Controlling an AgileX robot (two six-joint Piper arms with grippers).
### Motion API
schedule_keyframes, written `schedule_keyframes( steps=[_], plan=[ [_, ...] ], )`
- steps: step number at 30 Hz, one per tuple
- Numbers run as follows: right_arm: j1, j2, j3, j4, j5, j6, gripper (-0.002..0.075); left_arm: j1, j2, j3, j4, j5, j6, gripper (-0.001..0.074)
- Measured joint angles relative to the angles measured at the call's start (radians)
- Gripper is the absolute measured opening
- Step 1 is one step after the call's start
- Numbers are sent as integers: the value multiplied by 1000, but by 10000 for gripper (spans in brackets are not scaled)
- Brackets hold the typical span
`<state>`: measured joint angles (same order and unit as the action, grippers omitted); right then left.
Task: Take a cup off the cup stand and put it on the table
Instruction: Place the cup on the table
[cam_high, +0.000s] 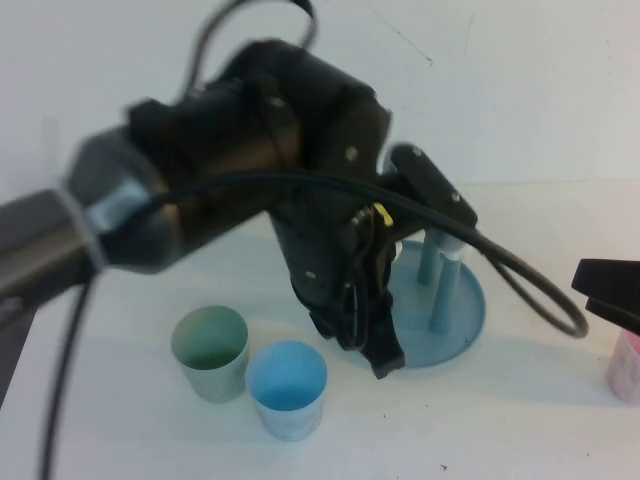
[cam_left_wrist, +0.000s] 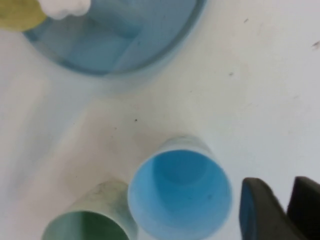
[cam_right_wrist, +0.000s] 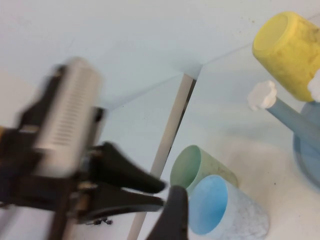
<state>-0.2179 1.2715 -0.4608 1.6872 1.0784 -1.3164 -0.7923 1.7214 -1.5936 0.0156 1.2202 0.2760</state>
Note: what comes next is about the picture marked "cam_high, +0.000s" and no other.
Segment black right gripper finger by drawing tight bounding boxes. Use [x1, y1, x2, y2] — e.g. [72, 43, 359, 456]
[584, 295, 640, 336]
[571, 258, 640, 315]

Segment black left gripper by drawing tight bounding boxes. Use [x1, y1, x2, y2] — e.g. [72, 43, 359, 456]
[271, 198, 406, 382]

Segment blue marbled cup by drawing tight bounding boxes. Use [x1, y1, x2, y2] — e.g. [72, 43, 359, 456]
[244, 339, 329, 442]

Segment pink marbled cup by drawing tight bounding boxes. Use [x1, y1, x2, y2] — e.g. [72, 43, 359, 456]
[606, 327, 640, 404]

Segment blue cup stand with pegs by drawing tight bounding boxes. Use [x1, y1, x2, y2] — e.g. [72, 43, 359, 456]
[387, 227, 488, 372]

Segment green marbled cup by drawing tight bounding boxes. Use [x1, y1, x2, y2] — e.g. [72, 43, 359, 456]
[170, 304, 250, 405]

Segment thick black camera cable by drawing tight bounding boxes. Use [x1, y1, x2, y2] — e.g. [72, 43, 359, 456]
[37, 168, 590, 480]

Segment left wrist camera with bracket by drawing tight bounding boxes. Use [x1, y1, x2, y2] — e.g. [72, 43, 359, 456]
[379, 142, 479, 236]

